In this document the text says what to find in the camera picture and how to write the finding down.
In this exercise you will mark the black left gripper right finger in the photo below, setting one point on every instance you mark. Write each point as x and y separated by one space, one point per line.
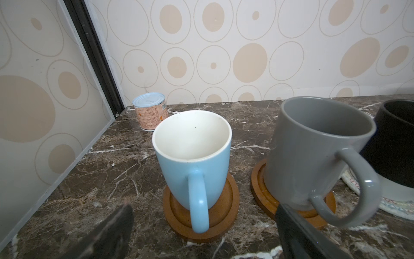
300 240

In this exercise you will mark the brown wooden coaster front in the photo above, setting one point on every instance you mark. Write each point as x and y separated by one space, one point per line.
269 204

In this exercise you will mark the blue handled white mug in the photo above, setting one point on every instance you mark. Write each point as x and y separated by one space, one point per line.
193 150

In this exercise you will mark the pink jar grey lid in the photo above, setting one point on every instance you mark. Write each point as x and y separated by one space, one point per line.
151 110

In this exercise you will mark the grey mug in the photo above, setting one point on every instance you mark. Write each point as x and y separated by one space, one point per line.
315 139

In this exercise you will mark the brown wooden coaster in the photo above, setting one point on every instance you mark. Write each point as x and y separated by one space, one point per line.
221 216
269 204

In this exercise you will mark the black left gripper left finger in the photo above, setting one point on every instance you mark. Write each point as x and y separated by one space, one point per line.
108 240

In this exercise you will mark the black mug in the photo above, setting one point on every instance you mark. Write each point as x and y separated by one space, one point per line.
390 151

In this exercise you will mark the multicolour woven coaster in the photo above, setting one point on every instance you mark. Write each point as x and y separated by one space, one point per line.
397 199

